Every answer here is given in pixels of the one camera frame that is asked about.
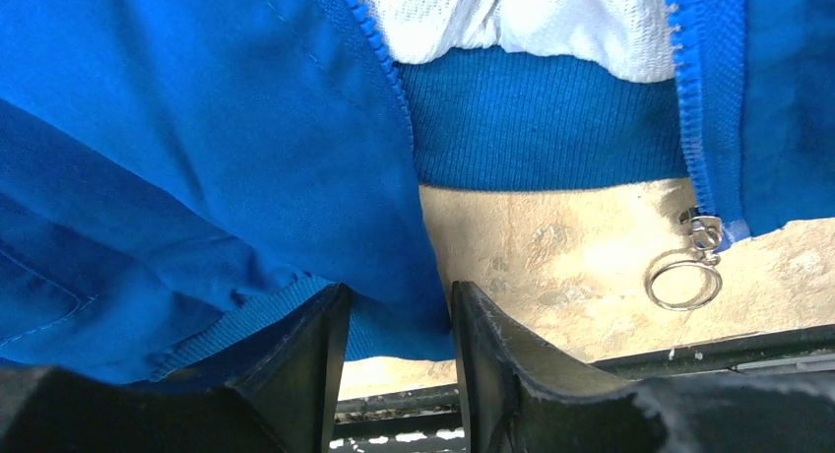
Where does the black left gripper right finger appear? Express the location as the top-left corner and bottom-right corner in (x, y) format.
(450, 282), (834, 452)

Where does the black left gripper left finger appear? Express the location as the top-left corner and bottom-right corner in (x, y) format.
(1, 285), (352, 452)

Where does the silver zipper pull ring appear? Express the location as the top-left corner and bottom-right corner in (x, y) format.
(644, 206), (726, 313)

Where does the blue white red jacket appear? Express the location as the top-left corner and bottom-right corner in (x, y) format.
(1, 0), (834, 385)

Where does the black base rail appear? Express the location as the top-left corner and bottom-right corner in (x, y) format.
(330, 325), (834, 452)

